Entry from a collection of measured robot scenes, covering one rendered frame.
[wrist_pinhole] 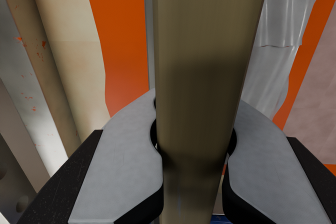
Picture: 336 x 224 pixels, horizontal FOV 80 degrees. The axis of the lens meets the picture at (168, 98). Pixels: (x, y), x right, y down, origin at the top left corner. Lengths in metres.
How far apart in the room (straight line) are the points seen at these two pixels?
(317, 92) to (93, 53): 0.25
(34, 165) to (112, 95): 2.09
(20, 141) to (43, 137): 1.84
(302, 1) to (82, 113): 0.26
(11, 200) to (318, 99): 0.39
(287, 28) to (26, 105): 0.27
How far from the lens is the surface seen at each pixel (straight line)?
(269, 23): 0.22
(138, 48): 0.22
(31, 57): 0.23
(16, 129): 2.04
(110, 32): 0.22
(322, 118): 0.31
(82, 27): 0.23
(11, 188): 0.34
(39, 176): 2.43
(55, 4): 0.24
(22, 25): 0.22
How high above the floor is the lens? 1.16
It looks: 57 degrees down
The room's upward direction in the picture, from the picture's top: 174 degrees counter-clockwise
